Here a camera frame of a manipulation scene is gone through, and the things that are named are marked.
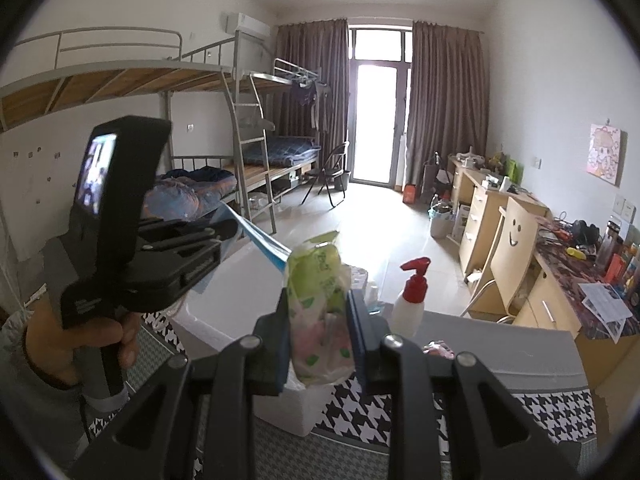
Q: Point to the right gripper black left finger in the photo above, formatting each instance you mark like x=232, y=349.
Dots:
x=253, y=365

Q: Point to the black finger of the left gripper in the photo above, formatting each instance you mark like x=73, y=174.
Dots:
x=177, y=240

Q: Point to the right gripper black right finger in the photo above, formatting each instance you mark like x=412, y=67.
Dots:
x=388, y=365

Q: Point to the green white tissue pack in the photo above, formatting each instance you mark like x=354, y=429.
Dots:
x=316, y=284

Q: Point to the blue face mask pack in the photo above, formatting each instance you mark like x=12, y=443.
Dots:
x=252, y=263

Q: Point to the person's left hand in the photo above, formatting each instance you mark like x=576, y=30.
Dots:
x=51, y=349

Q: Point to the blue plaid quilt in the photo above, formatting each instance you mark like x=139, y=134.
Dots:
x=188, y=195

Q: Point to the white spray bottle red top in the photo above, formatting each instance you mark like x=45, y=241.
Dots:
x=408, y=309

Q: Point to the metal bunk bed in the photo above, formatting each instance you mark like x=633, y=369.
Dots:
x=56, y=85

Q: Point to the small trash bin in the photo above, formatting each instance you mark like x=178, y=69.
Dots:
x=442, y=219

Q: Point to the houndstooth tablecloth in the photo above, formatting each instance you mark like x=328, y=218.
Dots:
x=510, y=404

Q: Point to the wooden smiley face chair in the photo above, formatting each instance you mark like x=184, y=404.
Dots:
x=506, y=267

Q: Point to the black folding chair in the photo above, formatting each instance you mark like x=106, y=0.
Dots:
x=331, y=174

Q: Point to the wooden desk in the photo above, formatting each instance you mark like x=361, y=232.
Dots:
x=550, y=298

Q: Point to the printed paper sheets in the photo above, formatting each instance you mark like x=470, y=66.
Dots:
x=603, y=302

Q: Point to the white air conditioner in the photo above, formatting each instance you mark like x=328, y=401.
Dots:
x=240, y=22

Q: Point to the left brown curtain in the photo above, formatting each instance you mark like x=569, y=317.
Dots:
x=314, y=56

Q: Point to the brown curtain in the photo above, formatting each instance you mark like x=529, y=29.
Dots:
x=314, y=56
x=449, y=95

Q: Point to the right brown curtain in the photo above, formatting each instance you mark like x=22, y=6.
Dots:
x=449, y=95

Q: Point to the glass balcony door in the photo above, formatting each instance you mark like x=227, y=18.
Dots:
x=379, y=76

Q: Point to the pink anime wall picture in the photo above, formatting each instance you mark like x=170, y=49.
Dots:
x=604, y=152

